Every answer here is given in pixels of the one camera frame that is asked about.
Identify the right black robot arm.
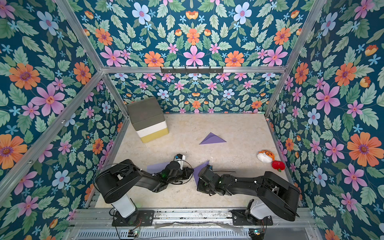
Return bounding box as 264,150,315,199
197,165,300,222

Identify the black hook rail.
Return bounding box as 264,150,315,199
160,67,224,74

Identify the grey white yellow block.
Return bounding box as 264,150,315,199
127,97,169,143

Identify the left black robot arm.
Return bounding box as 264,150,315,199
94,155,194,219

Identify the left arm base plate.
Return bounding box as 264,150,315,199
112,210,155,227

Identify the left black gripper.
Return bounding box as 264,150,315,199
166,168,194,186

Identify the orange white plush toy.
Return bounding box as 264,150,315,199
257,150,275,163

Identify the red plush toy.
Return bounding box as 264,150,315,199
272,161,286,172

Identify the left pale purple paper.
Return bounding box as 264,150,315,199
147,162,170,174

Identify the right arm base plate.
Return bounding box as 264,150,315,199
230,209,273,227

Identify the purple square paper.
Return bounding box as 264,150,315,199
200,133,226,145
192,160,210,187

